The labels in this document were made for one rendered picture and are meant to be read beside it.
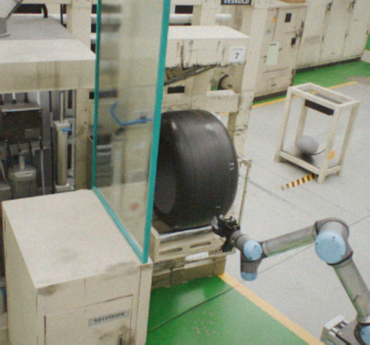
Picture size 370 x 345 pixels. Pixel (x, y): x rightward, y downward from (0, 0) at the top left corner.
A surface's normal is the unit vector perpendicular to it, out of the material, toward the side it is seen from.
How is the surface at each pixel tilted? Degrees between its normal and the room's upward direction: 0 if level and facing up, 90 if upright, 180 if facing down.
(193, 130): 24
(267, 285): 0
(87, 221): 0
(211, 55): 90
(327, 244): 84
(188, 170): 69
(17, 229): 0
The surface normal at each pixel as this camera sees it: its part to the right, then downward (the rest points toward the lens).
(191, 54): 0.44, 0.44
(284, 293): 0.10, -0.89
